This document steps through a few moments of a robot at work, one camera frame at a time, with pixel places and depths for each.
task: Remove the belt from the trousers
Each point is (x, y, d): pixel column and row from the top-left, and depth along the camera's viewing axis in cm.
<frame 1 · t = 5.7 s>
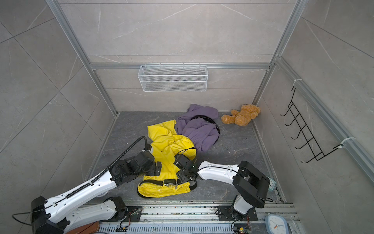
left hand: (156, 163, 77), fingers open
right hand: (185, 172, 86), fingers open
yellow trousers: (166, 143, 97), point 6 cm above the table
purple garment: (198, 124, 109), point 5 cm above the table
brown teddy bear: (242, 117, 100), point 15 cm above the table

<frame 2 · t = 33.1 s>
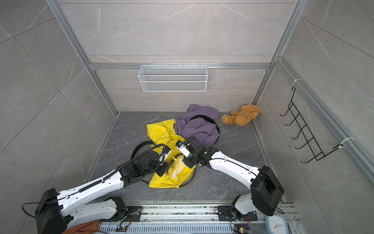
left hand: (169, 159, 78), fingers open
right hand: (187, 156, 83), fingers closed
yellow trousers: (163, 134, 103), point 4 cm above the table
the other named things where they were.

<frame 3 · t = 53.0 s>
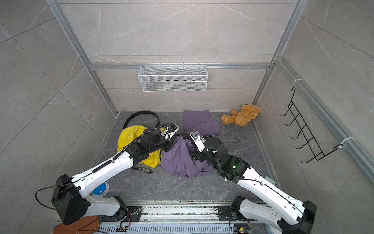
left hand: (176, 133, 77), fingers closed
right hand: (198, 141, 70), fingers open
yellow trousers: (128, 134, 94), point 12 cm above the table
purple garment: (177, 160, 79), point 15 cm above the table
the other named things where they were.

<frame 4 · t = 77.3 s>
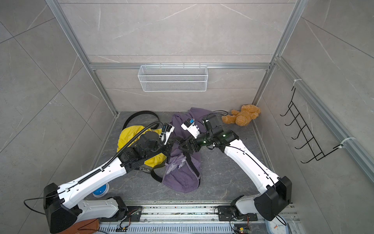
left hand: (175, 137, 72), fingers closed
right hand: (184, 143, 71), fingers open
purple garment: (181, 173, 88), point 2 cm above the table
the other named things where they were.

